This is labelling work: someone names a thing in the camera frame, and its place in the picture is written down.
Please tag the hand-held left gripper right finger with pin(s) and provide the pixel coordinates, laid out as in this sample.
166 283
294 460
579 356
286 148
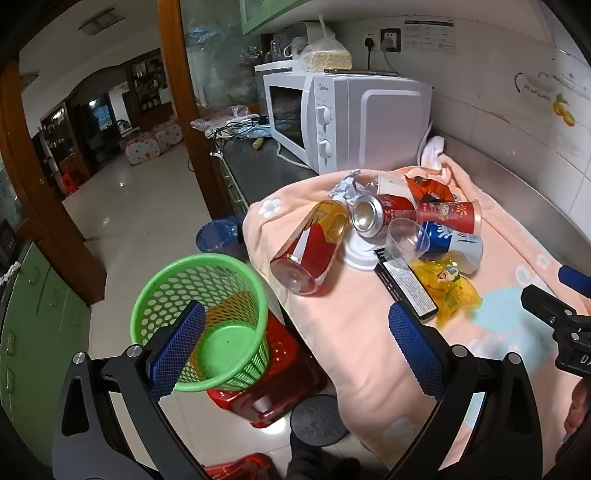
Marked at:
415 355

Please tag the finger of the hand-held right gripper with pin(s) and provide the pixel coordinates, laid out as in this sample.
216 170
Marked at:
577 281
547 307

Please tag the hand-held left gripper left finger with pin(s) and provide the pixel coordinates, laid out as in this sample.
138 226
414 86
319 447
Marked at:
182 350

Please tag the green plastic mesh basket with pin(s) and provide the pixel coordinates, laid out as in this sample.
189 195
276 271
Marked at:
231 337

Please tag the black box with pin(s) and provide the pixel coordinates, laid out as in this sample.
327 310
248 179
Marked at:
406 288

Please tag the red soda can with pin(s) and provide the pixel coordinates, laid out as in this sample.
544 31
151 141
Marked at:
392 210

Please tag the red gold drink can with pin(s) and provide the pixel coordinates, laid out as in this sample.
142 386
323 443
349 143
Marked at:
309 249

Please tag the person's right hand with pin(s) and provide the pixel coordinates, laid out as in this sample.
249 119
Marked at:
581 410

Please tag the peach floral blanket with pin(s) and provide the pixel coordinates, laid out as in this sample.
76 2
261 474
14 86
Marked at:
360 332

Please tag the yellow plastic wrapper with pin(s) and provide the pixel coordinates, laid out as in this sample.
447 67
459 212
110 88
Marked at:
448 281

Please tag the red plastic stool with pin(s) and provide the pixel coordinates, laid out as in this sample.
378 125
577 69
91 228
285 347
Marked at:
281 350
244 464

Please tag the white round lid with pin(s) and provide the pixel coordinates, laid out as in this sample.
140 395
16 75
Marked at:
360 254

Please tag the clear plastic cup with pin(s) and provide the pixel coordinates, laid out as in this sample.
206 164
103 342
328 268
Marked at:
401 240

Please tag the blue waste bin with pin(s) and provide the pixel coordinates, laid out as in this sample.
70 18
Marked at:
217 235

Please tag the red printed paper cup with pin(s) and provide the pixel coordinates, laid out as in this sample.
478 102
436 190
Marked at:
448 216

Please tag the green kitchen cabinets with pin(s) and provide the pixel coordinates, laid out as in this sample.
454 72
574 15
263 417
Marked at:
37 332

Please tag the person's dark trouser leg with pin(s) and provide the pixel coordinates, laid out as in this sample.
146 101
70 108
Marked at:
314 461

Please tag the red snack wrapper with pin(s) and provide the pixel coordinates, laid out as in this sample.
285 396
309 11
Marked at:
422 187

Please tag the crumpled silver foil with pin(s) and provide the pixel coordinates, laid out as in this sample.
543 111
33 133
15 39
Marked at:
344 187

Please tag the white cloth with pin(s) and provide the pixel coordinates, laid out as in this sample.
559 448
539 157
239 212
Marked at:
431 152

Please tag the small red stool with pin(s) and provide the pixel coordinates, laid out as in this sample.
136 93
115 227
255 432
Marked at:
69 184

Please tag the floral storage box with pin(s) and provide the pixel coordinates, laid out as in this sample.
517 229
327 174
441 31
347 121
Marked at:
168 134
141 150

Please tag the small yellow object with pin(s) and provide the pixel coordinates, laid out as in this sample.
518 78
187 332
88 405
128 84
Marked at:
257 143

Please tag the clear plastic bag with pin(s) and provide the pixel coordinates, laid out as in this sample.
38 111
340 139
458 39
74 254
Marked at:
217 121

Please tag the white microwave oven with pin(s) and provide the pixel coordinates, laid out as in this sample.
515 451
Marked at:
383 120

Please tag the white notice sticker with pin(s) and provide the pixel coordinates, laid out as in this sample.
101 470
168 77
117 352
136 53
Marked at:
429 35

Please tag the bag of dried noodles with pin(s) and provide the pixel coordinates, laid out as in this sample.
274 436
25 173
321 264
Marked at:
325 57

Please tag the white mug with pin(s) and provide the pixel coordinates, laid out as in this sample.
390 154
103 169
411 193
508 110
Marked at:
298 48

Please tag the ceiling light fixture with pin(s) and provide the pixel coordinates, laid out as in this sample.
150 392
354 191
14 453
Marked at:
99 19

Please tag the fruit wall decal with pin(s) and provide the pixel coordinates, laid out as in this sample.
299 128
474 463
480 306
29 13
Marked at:
565 110

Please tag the wooden door frame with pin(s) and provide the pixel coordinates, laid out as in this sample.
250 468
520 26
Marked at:
184 92

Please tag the white wall socket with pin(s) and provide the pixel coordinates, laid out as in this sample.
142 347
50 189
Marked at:
391 39
370 41

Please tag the green wall cabinet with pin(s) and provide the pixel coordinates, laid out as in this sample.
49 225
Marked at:
263 14

